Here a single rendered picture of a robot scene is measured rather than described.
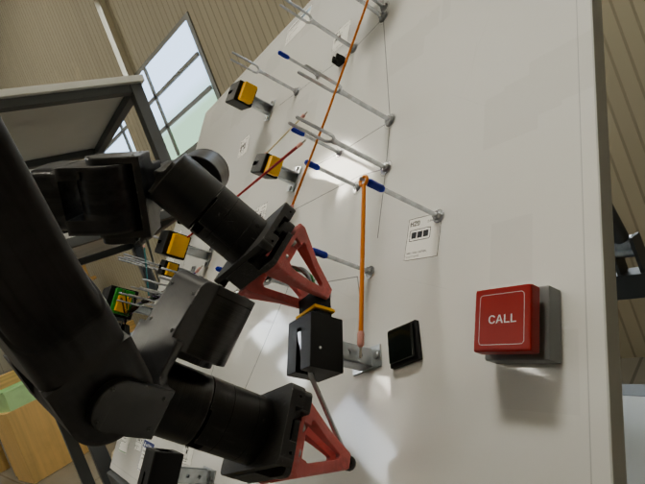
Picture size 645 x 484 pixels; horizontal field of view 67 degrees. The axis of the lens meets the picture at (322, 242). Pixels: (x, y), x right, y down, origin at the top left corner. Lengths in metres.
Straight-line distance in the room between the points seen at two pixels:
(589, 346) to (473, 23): 0.39
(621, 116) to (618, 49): 0.30
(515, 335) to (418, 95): 0.36
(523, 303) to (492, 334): 0.03
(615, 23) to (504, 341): 2.44
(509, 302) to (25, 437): 5.28
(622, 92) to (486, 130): 2.23
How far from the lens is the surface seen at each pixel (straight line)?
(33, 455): 5.54
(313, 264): 0.51
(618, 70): 2.75
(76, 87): 1.58
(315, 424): 0.47
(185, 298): 0.39
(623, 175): 2.79
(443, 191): 0.54
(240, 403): 0.42
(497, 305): 0.40
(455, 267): 0.49
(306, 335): 0.49
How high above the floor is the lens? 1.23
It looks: 2 degrees down
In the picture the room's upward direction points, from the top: 21 degrees counter-clockwise
